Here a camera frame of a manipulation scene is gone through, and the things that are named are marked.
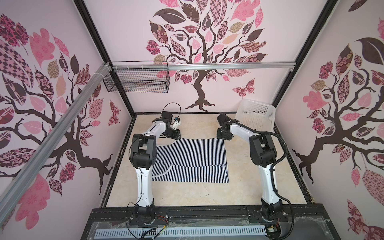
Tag blue white striped tank top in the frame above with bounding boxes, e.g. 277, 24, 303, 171
152, 138, 230, 184

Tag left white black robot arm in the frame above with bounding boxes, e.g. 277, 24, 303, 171
129, 118, 181, 225

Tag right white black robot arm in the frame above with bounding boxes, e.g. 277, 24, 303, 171
217, 113, 284, 222

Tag white plastic laundry basket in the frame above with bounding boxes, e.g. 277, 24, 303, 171
235, 99, 276, 132

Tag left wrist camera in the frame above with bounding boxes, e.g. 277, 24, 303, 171
160, 111, 181, 128

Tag left thin black cable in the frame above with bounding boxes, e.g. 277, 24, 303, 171
161, 101, 182, 118

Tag black wire mesh basket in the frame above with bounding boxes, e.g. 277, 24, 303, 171
103, 60, 171, 94

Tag right black corrugated cable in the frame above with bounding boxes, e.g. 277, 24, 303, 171
218, 113, 295, 240

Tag back aluminium rail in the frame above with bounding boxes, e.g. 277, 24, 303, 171
113, 62, 296, 71

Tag aluminium rail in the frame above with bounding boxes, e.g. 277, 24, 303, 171
1, 63, 111, 224
113, 62, 296, 71

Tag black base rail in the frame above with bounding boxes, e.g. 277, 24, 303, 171
87, 204, 329, 225

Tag white slotted cable duct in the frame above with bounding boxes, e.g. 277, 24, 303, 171
94, 226, 267, 240

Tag left aluminium rail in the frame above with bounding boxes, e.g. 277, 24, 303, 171
1, 63, 111, 224

